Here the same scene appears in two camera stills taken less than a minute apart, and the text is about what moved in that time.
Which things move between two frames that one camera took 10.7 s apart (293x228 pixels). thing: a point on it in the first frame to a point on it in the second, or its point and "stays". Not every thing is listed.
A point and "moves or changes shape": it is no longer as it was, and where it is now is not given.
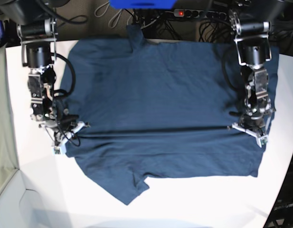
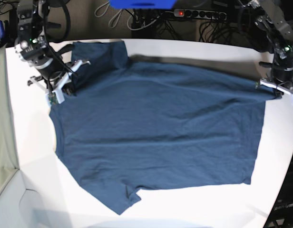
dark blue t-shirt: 154,109 moves or changes shape
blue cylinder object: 1,28 stays
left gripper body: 256,118 to 282,79
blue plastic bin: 143,4 stays
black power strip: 196,13 stays
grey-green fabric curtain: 5,164 stays
